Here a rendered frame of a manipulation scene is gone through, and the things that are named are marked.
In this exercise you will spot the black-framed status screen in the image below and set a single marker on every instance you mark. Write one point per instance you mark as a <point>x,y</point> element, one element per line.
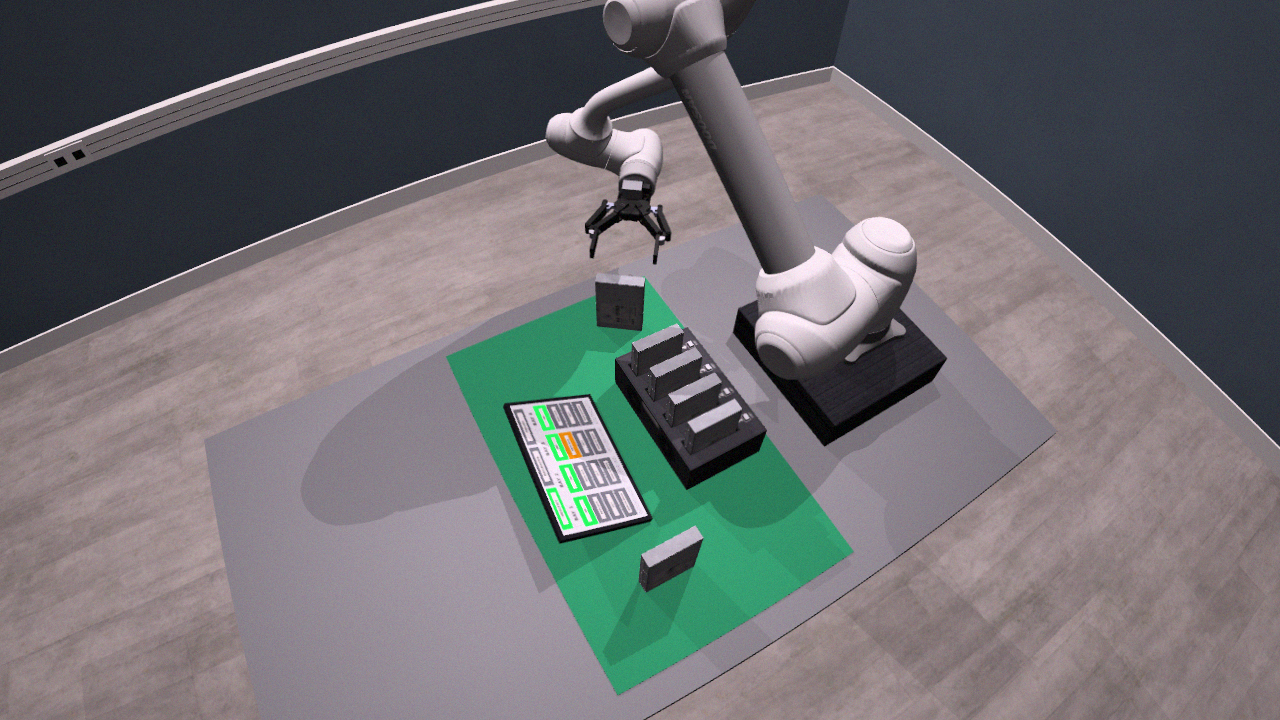
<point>582,480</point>

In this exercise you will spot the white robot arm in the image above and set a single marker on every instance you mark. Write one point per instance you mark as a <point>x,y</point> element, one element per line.
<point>812,315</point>

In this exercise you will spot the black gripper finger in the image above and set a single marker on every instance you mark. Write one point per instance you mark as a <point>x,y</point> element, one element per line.
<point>660,236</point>
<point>597,221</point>

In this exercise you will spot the green flat mat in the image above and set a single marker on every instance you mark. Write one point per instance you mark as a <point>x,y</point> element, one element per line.
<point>765,535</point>

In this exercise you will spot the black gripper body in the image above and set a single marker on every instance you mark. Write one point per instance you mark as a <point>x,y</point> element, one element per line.
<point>631,213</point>

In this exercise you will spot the grey hard drive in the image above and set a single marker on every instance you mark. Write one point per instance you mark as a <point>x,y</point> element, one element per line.
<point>712,426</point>
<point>674,373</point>
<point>693,399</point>
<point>669,559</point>
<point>656,348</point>
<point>619,301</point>

